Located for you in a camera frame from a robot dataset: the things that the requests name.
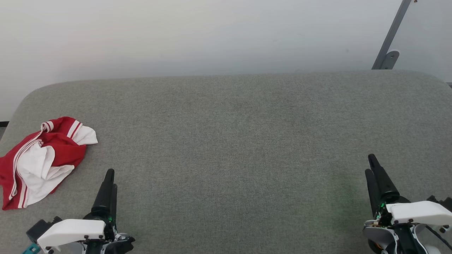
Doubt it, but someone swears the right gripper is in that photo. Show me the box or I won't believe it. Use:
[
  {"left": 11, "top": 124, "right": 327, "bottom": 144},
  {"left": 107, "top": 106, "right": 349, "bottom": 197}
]
[{"left": 363, "top": 153, "right": 435, "bottom": 254}]

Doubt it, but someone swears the thin black cable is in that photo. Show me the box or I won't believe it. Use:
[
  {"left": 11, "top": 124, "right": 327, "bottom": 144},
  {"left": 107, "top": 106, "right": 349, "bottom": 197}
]
[{"left": 424, "top": 225, "right": 452, "bottom": 252}]

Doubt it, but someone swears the grey fabric sofa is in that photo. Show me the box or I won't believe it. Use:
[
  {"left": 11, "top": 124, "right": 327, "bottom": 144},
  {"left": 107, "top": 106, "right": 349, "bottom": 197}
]
[{"left": 0, "top": 69, "right": 452, "bottom": 254}]

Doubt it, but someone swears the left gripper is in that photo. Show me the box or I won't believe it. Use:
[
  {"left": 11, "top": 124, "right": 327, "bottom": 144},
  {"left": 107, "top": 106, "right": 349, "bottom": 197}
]
[{"left": 83, "top": 169, "right": 135, "bottom": 254}]

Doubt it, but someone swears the grey metal pole with bracket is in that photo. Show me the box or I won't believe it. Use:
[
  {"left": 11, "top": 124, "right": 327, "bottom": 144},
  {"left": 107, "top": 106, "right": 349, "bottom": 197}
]
[{"left": 371, "top": 0, "right": 413, "bottom": 70}]

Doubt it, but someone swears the red and white garment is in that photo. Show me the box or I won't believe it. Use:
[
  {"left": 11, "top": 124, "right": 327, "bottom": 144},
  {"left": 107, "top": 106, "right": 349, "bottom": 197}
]
[{"left": 0, "top": 116, "right": 99, "bottom": 211}]

